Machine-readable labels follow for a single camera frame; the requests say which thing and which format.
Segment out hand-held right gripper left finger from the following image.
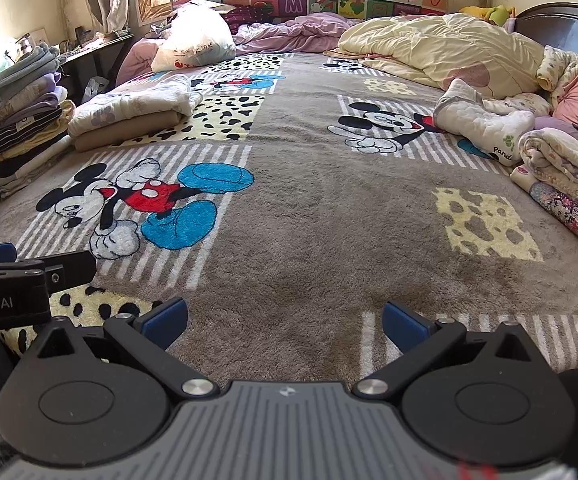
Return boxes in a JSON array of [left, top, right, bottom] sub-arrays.
[[36, 297, 219, 402]]

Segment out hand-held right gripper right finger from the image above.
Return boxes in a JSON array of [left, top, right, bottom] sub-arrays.
[[351, 301, 544, 401]]

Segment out white floral quilted garment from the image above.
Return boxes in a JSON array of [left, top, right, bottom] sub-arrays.
[[69, 76, 205, 137]]

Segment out stack of folded clothes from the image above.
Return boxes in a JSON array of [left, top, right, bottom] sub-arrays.
[[0, 42, 77, 198]]

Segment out printed cartoon mouse blanket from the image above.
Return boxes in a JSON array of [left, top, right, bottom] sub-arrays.
[[0, 52, 578, 411]]

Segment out beige folded garment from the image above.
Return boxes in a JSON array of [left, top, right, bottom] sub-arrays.
[[73, 110, 185, 153]]

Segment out small white plastic bag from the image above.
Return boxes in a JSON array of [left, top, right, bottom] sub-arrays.
[[82, 76, 109, 105]]

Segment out purple printed folded garment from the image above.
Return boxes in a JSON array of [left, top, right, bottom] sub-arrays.
[[529, 181, 578, 246]]

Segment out dark desk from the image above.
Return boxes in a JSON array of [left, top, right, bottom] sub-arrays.
[[56, 34, 135, 93]]

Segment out white panda print garment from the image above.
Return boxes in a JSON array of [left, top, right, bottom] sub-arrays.
[[434, 79, 537, 167]]

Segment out pink quilt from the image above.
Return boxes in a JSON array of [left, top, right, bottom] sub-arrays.
[[116, 37, 162, 83]]

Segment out pile of small household items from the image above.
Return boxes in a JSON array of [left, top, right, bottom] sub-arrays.
[[62, 24, 122, 53]]

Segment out cream comforter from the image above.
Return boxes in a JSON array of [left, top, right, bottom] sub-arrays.
[[324, 12, 547, 101]]

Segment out small-print white blanket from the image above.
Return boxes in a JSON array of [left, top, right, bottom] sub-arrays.
[[536, 45, 578, 93]]

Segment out purple duvet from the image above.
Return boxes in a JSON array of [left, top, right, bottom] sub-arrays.
[[234, 12, 365, 55]]

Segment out yellow green plush toy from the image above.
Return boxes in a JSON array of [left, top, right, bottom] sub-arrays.
[[459, 4, 517, 26]]

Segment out dark wooden headboard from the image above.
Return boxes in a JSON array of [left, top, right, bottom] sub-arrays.
[[511, 2, 578, 71]]

